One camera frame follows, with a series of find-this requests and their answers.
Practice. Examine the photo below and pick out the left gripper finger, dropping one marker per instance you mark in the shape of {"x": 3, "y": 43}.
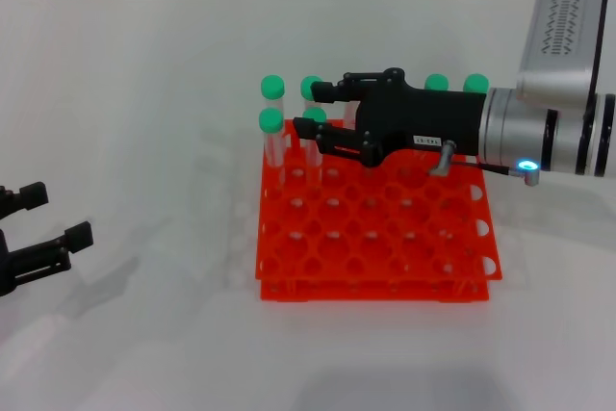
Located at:
{"x": 33, "y": 195}
{"x": 79, "y": 238}

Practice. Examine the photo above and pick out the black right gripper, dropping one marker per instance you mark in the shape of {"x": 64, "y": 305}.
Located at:
{"x": 433, "y": 117}

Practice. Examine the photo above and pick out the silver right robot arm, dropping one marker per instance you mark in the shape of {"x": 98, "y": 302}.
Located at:
{"x": 520, "y": 132}

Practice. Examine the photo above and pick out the orange test tube rack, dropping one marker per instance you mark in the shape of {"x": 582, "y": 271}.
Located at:
{"x": 375, "y": 294}

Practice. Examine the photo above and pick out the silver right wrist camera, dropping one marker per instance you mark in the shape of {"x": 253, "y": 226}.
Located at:
{"x": 563, "y": 64}

